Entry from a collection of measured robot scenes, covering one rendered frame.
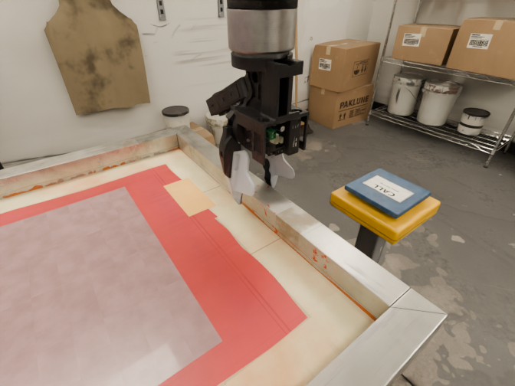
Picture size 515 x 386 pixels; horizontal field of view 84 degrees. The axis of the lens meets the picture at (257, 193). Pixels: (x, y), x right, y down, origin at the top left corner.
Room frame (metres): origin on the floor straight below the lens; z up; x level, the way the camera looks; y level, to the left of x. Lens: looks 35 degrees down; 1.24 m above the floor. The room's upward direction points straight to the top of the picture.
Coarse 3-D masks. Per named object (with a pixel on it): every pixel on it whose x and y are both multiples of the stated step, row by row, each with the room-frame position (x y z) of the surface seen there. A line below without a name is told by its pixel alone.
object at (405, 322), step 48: (144, 144) 0.53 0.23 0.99; (192, 144) 0.52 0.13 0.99; (0, 192) 0.39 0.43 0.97; (288, 240) 0.28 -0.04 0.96; (336, 240) 0.25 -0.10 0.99; (384, 288) 0.18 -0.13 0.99; (384, 336) 0.13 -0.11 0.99; (432, 336) 0.15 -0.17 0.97; (336, 384) 0.09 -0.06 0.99; (384, 384) 0.09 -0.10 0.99
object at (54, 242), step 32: (96, 192) 0.40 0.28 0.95; (128, 192) 0.40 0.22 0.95; (160, 192) 0.40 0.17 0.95; (0, 224) 0.32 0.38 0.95; (32, 224) 0.32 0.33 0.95; (64, 224) 0.32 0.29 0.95; (96, 224) 0.32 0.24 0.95; (128, 224) 0.32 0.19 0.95; (160, 224) 0.32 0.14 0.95; (192, 224) 0.32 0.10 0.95; (0, 256) 0.26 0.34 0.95; (32, 256) 0.26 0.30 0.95; (64, 256) 0.26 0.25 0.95; (96, 256) 0.26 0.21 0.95; (0, 288) 0.21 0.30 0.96; (32, 288) 0.21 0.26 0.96
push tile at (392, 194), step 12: (360, 180) 0.42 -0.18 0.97; (372, 180) 0.42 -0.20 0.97; (384, 180) 0.42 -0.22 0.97; (396, 180) 0.42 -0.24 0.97; (360, 192) 0.38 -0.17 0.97; (372, 192) 0.38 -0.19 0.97; (384, 192) 0.38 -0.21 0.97; (396, 192) 0.38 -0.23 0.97; (408, 192) 0.38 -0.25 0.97; (420, 192) 0.38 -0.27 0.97; (372, 204) 0.36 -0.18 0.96; (384, 204) 0.35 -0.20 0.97; (396, 204) 0.35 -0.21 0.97; (408, 204) 0.35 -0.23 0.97; (396, 216) 0.33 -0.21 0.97
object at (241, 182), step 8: (240, 152) 0.35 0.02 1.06; (240, 160) 0.35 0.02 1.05; (248, 160) 0.34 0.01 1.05; (232, 168) 0.34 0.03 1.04; (240, 168) 0.34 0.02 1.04; (248, 168) 0.33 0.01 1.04; (232, 176) 0.34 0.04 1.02; (240, 176) 0.34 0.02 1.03; (248, 176) 0.33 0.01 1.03; (232, 184) 0.34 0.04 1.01; (240, 184) 0.34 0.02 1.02; (248, 184) 0.32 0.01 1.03; (232, 192) 0.34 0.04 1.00; (240, 192) 0.35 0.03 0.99; (248, 192) 0.32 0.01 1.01; (240, 200) 0.35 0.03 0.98
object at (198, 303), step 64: (128, 256) 0.26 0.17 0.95; (192, 256) 0.26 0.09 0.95; (0, 320) 0.17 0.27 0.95; (64, 320) 0.17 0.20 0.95; (128, 320) 0.17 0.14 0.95; (192, 320) 0.17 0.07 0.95; (256, 320) 0.17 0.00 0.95; (0, 384) 0.11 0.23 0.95; (64, 384) 0.11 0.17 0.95; (128, 384) 0.11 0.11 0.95; (192, 384) 0.11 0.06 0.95
